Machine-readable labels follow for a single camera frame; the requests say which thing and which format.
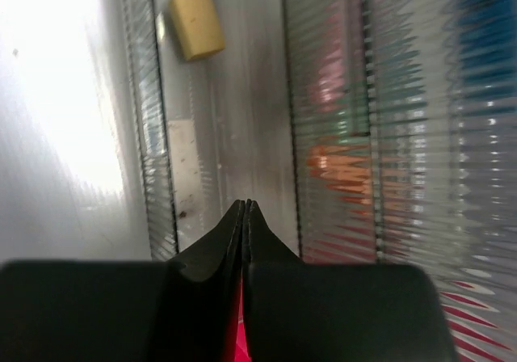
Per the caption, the small tan eraser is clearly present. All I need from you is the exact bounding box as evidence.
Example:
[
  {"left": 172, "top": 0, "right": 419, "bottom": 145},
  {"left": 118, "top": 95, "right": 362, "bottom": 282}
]
[{"left": 169, "top": 0, "right": 225, "bottom": 61}]

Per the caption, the white rectangular eraser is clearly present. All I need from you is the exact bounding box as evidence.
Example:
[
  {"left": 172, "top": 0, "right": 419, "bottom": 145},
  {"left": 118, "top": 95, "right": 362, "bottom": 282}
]
[{"left": 168, "top": 120, "right": 204, "bottom": 219}]

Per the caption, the red plastic folder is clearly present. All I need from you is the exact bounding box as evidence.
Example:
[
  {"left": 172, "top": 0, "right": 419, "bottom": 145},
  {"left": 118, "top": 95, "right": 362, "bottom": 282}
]
[{"left": 227, "top": 297, "right": 252, "bottom": 362}]

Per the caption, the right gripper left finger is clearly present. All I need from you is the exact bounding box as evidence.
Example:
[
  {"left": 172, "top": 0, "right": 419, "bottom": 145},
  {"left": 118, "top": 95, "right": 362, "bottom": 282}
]
[{"left": 1, "top": 200, "right": 246, "bottom": 361}]

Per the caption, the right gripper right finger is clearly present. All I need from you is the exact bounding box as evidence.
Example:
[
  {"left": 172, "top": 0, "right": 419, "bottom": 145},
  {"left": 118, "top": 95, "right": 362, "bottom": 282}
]
[{"left": 242, "top": 201, "right": 456, "bottom": 361}]

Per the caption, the orange transparent capsule case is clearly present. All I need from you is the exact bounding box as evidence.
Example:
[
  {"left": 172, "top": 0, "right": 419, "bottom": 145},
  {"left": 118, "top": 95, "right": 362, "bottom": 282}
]
[{"left": 305, "top": 141, "right": 405, "bottom": 217}]

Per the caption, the clear acrylic drawer organizer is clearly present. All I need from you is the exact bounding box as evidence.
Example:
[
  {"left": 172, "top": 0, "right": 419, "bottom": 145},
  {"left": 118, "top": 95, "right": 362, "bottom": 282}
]
[{"left": 123, "top": 0, "right": 516, "bottom": 361}]

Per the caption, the green transparent capsule case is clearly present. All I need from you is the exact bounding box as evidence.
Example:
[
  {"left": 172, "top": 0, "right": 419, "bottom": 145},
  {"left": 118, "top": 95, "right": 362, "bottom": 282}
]
[{"left": 332, "top": 82, "right": 370, "bottom": 144}]

